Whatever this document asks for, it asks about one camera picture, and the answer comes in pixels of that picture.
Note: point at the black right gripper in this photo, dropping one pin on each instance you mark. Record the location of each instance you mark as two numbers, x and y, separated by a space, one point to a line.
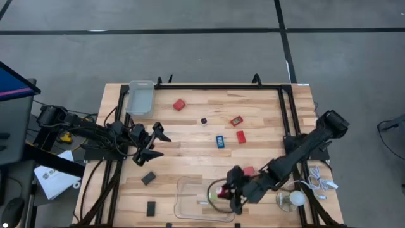
253 188

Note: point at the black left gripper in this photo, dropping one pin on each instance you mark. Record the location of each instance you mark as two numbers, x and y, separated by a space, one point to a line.
140 134

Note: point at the small pink and white charger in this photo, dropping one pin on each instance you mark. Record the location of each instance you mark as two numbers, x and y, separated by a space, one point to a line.
222 191

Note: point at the red four-port charger block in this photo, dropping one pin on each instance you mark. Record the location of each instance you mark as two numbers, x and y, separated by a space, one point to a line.
249 171

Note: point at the green and white charger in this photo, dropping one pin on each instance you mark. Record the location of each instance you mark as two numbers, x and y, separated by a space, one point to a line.
213 194

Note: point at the black rectangular device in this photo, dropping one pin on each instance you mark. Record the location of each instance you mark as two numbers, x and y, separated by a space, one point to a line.
151 208
148 178

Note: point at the pink labelled two-port charger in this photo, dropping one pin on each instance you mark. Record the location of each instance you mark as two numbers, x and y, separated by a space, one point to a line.
179 104

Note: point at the blue digital clock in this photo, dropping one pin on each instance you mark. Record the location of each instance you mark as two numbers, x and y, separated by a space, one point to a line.
220 141

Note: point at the red digital clock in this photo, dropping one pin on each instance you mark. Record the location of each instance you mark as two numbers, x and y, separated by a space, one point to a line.
241 136
236 120

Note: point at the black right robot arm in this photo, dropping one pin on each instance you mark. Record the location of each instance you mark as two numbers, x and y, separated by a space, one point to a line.
310 142

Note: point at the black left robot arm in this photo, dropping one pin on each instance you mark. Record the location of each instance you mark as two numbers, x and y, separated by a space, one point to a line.
79 125

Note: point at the grey plastic bin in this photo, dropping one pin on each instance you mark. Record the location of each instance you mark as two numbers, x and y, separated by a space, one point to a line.
140 98

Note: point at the clear plastic bin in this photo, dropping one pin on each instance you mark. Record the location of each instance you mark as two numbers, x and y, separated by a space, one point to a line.
190 202

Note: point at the white light bulb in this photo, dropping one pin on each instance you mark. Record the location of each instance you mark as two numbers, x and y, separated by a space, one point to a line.
297 198

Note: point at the yellow clamp tool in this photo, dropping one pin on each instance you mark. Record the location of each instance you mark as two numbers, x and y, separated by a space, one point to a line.
66 137

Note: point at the black stand beam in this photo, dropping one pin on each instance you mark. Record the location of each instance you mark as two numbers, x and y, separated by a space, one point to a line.
53 161

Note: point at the white printed papers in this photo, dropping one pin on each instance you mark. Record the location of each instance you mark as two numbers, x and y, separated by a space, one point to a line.
53 180

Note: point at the blue computer monitor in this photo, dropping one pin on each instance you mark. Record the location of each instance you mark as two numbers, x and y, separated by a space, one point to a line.
12 85

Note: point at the black computer mouse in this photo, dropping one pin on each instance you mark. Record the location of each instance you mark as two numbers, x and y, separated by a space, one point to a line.
12 212

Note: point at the black edge bracket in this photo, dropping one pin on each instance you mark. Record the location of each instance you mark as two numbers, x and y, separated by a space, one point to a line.
169 225
237 225

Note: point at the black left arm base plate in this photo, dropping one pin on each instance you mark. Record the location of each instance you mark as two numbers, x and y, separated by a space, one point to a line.
104 154

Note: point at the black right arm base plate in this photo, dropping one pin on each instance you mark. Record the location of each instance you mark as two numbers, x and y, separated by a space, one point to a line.
289 149

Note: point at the black aluminium table frame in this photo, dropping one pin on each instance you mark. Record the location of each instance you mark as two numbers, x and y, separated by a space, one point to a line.
221 86

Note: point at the black arched frame clamp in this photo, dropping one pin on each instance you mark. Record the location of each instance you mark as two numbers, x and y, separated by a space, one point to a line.
257 79

